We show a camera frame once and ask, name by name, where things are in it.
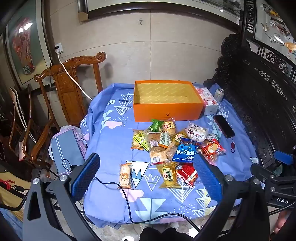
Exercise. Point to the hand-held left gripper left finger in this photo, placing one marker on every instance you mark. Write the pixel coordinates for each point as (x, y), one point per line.
(85, 179)

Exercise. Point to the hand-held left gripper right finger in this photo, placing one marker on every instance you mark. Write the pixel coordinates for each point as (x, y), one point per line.
(207, 178)

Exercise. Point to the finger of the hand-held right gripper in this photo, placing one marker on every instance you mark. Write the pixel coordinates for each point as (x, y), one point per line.
(283, 157)
(263, 172)

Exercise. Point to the small yellow bread packet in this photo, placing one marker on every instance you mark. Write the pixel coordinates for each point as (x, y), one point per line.
(180, 136)

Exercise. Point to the orange cardboard box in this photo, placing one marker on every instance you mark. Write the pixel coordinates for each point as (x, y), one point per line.
(166, 109)

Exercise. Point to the person's right forearm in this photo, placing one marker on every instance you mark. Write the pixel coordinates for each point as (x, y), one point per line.
(282, 222)

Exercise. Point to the red snack packet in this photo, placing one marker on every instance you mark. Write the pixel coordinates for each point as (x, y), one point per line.
(187, 174)

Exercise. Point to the red round biscuit packet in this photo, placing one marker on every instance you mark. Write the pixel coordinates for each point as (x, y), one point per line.
(212, 149)

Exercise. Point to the blue snack packet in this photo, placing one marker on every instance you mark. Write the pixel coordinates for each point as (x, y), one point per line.
(185, 153)

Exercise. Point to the blue striped cloth bundle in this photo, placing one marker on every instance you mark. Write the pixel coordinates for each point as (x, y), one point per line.
(67, 150)

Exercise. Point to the large yellow bread packet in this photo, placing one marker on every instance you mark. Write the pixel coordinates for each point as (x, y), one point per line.
(168, 177)

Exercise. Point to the small brown cake packet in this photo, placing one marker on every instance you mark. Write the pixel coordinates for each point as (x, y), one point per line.
(125, 175)

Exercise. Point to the red key tag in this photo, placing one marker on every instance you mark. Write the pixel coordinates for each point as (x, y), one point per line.
(232, 146)

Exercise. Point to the clear crisp cracker packet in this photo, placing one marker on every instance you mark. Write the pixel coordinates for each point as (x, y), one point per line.
(172, 150)

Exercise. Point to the blue printed tablecloth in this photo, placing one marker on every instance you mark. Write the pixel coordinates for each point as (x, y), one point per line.
(111, 143)

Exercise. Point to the white ball snack packet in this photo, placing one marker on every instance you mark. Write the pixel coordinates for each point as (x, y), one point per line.
(196, 132)

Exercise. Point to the black smartphone red case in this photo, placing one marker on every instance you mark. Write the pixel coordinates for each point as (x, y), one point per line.
(223, 126)

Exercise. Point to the green-edged white snack packet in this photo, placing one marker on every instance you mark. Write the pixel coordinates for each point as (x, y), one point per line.
(165, 139)

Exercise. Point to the curved wooden armchair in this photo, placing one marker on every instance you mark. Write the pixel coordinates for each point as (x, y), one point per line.
(39, 143)

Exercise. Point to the clear bun packet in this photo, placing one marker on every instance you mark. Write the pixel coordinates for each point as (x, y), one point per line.
(169, 127)

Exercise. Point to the yellow-green snack packet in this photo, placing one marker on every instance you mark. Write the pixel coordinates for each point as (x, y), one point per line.
(138, 140)

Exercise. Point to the clear brown cracker packet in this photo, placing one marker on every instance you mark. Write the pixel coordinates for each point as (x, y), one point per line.
(153, 139)

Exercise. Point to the dark carved wooden furniture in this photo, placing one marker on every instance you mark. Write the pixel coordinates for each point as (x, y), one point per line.
(254, 92)

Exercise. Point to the person's legs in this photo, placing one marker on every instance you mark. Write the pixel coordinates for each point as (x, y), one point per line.
(161, 235)

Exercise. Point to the bright green snack packet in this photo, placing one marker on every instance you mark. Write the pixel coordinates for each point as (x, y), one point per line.
(156, 125)

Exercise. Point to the floral tissue pack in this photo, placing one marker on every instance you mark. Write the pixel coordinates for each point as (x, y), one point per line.
(208, 102)

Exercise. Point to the white drink can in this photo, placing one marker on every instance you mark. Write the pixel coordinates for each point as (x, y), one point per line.
(219, 95)

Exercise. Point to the carved wooden chair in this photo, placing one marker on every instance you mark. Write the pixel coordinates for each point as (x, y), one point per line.
(69, 92)

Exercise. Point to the fish painting panel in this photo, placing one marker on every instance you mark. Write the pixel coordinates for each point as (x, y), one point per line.
(277, 30)

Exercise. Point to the white wall outlet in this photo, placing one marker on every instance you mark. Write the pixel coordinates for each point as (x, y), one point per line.
(58, 48)

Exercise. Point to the red framed wall picture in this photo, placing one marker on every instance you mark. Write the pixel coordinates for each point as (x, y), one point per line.
(23, 46)

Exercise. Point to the long framed wall picture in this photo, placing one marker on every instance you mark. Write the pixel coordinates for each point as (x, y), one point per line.
(150, 7)

